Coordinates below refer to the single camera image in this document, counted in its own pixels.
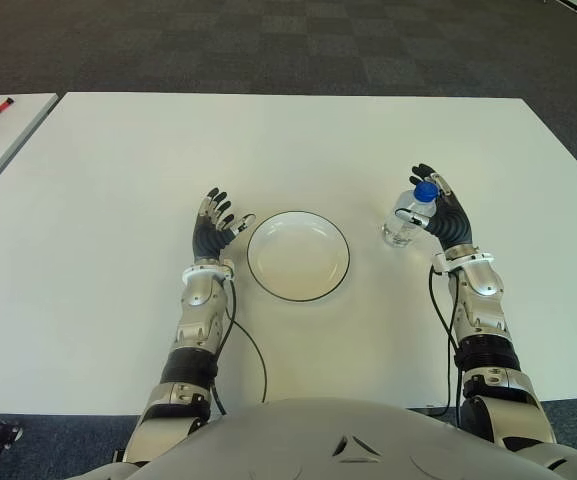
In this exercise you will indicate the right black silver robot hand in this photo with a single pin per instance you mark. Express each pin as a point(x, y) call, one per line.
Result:
point(453, 225)

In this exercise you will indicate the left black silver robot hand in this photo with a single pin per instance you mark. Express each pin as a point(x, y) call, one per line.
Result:
point(209, 241)

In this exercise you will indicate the clear water bottle blue cap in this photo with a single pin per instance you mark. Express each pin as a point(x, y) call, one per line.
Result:
point(408, 202)

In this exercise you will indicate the left silver black robot arm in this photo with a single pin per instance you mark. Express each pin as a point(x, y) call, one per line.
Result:
point(197, 300)

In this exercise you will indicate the right silver black robot arm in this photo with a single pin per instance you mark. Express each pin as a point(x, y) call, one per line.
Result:
point(480, 290)

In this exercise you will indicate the white plate with black rim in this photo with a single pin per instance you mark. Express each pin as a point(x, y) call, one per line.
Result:
point(298, 257)

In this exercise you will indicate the grey robot torso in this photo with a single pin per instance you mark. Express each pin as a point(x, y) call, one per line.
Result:
point(318, 440)

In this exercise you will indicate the red and black marker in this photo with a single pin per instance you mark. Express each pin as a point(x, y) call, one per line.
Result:
point(0, 109)

